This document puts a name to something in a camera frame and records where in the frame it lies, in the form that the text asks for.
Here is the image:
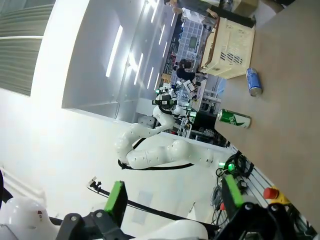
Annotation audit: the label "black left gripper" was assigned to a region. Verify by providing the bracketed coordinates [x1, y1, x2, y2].
[152, 92, 176, 109]

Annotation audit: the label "grey window blinds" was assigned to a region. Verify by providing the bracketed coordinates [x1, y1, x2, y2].
[0, 0, 56, 97]

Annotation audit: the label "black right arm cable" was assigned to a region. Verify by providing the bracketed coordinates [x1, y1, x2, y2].
[86, 183, 220, 232]

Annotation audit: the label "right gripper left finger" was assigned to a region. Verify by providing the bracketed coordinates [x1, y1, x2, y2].
[53, 180, 131, 240]

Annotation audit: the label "blue Pocari Sweat can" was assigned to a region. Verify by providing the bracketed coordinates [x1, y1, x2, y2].
[245, 66, 263, 97]

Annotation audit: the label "white framed board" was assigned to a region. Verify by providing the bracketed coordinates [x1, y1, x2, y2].
[183, 79, 199, 94]

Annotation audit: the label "tan cardboard box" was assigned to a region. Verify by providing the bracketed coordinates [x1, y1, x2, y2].
[234, 0, 260, 15]

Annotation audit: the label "green soda can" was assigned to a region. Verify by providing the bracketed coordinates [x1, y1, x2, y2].
[216, 108, 252, 130]

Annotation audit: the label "short ceiling light strip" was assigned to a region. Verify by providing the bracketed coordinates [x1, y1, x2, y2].
[146, 66, 155, 89]
[133, 52, 145, 86]

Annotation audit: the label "grey cable bundle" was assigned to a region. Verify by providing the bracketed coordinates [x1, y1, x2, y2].
[210, 181, 227, 227]

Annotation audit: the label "metal equipment rack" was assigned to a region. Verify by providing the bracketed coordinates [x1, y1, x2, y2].
[177, 117, 194, 138]

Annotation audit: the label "cream plastic crate brown handles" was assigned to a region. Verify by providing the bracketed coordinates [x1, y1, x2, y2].
[199, 15, 256, 80]

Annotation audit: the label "bystander in white shirt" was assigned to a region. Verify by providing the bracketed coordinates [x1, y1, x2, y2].
[173, 6, 210, 24]

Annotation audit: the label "black cable bundle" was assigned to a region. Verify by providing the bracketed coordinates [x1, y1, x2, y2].
[215, 149, 255, 181]

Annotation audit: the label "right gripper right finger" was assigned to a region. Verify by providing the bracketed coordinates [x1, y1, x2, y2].
[214, 174, 298, 240]

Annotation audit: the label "small white background robot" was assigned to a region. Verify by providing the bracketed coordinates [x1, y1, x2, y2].
[172, 104, 188, 118]

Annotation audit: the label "black computer monitor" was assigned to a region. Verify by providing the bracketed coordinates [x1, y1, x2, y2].
[193, 111, 219, 131]

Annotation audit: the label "black cable clamp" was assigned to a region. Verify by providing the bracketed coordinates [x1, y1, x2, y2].
[86, 176, 104, 195]

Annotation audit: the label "aluminium slotted base plate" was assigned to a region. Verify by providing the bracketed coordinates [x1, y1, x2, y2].
[232, 166, 320, 240]

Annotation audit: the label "long ceiling light strip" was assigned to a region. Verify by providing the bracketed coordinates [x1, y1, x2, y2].
[105, 24, 124, 79]

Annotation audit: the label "red emergency stop button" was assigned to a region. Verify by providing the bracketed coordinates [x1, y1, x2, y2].
[263, 185, 293, 206]

